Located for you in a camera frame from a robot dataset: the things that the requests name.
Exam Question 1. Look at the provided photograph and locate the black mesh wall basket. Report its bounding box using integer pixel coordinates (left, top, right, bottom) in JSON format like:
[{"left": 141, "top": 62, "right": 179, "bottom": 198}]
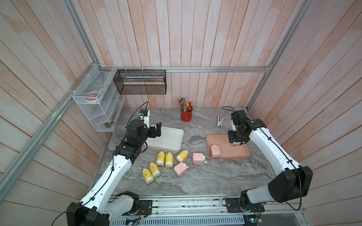
[{"left": 113, "top": 69, "right": 167, "bottom": 95}]

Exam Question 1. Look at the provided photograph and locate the yellow pencil sharpener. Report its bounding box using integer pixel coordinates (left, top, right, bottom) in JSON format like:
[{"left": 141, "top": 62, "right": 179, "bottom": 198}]
[
  {"left": 156, "top": 151, "right": 166, "bottom": 166},
  {"left": 150, "top": 162, "right": 161, "bottom": 178},
  {"left": 142, "top": 168, "right": 155, "bottom": 185},
  {"left": 176, "top": 150, "right": 189, "bottom": 163},
  {"left": 165, "top": 152, "right": 173, "bottom": 169}
]

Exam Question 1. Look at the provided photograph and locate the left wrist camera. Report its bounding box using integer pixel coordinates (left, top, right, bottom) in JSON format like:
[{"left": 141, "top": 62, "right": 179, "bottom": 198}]
[{"left": 138, "top": 110, "right": 150, "bottom": 128}]

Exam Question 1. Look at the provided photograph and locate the pens and pencils bunch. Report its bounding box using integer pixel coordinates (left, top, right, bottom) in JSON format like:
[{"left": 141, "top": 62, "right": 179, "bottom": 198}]
[{"left": 177, "top": 97, "right": 193, "bottom": 113}]

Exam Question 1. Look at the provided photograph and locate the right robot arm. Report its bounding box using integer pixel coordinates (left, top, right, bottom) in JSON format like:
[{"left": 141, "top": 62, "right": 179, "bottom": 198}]
[{"left": 222, "top": 106, "right": 313, "bottom": 212}]

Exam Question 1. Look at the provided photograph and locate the white wire wall shelf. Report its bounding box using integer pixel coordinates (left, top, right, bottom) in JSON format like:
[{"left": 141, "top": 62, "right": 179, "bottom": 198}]
[{"left": 73, "top": 64, "right": 124, "bottom": 132}]

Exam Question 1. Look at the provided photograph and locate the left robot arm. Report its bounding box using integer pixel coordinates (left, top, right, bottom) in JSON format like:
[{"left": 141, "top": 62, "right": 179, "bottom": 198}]
[{"left": 66, "top": 119, "right": 162, "bottom": 226}]

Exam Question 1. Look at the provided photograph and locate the red pen cup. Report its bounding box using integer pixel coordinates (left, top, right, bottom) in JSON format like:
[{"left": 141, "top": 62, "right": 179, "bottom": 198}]
[{"left": 181, "top": 110, "right": 193, "bottom": 122}]

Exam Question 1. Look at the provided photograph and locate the pink pencil sharpener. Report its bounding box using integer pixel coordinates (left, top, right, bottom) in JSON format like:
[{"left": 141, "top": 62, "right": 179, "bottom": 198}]
[
  {"left": 231, "top": 142, "right": 241, "bottom": 147},
  {"left": 173, "top": 163, "right": 189, "bottom": 178},
  {"left": 210, "top": 145, "right": 221, "bottom": 159},
  {"left": 192, "top": 153, "right": 207, "bottom": 165}
]

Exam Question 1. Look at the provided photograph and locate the pink storage tray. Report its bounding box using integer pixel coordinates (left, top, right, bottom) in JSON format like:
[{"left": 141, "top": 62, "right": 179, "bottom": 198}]
[{"left": 206, "top": 134, "right": 250, "bottom": 160}]

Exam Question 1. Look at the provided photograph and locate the tape roll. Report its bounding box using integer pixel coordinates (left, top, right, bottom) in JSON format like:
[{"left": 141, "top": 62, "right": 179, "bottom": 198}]
[{"left": 84, "top": 90, "right": 103, "bottom": 103}]

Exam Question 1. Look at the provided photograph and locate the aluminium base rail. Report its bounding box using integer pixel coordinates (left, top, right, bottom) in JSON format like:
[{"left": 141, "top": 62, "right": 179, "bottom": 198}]
[{"left": 101, "top": 195, "right": 311, "bottom": 226}]

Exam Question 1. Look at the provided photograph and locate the white storage tray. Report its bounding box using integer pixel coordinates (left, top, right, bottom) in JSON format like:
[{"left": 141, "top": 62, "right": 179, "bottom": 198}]
[{"left": 147, "top": 126, "right": 184, "bottom": 153}]

